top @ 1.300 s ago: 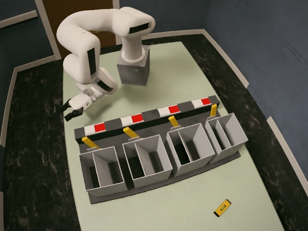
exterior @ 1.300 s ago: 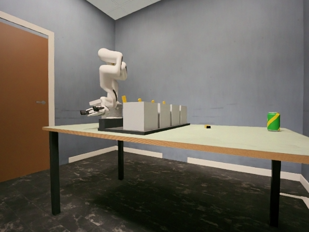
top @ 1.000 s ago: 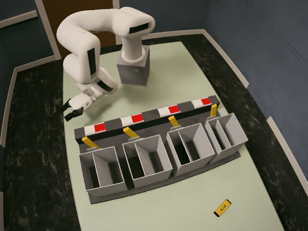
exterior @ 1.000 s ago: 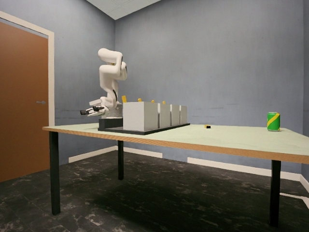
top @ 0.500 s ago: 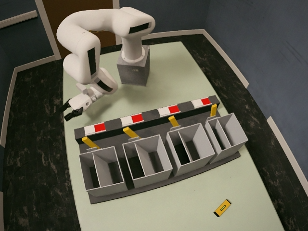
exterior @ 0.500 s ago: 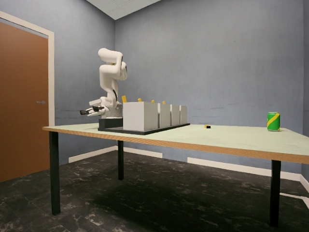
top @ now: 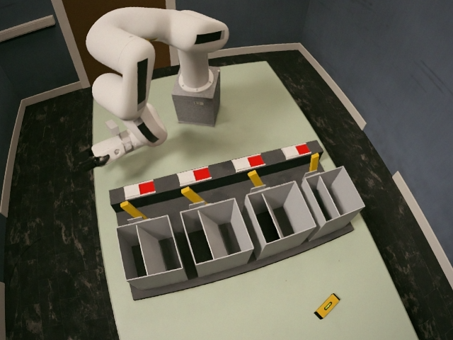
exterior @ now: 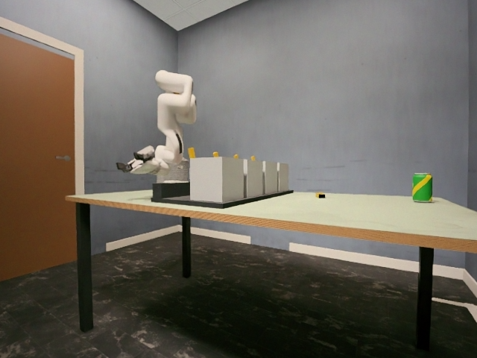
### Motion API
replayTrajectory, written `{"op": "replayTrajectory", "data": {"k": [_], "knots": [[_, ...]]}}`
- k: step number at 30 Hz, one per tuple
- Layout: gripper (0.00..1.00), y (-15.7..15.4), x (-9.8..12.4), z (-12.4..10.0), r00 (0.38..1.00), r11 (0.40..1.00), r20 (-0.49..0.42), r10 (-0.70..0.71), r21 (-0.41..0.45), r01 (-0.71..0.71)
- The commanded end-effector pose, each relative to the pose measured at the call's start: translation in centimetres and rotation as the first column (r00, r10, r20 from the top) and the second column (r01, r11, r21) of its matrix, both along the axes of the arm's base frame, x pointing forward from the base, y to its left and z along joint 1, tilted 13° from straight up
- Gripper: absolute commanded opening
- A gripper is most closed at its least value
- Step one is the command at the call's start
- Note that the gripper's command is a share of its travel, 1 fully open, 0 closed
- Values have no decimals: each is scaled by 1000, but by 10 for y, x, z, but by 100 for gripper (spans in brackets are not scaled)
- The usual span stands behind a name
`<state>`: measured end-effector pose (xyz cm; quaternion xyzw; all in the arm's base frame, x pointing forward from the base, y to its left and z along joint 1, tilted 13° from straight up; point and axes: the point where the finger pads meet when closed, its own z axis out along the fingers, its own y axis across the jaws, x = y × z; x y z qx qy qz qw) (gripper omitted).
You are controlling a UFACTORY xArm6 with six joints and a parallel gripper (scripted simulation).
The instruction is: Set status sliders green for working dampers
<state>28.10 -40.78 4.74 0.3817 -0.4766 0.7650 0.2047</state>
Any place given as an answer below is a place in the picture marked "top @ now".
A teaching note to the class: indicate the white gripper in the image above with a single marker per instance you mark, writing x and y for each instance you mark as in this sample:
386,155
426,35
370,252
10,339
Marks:
104,153

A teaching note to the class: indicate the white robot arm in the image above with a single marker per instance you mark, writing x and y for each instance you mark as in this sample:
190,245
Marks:
121,39

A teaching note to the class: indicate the yellow pocket level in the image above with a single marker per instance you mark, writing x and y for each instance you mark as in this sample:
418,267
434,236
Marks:
325,308

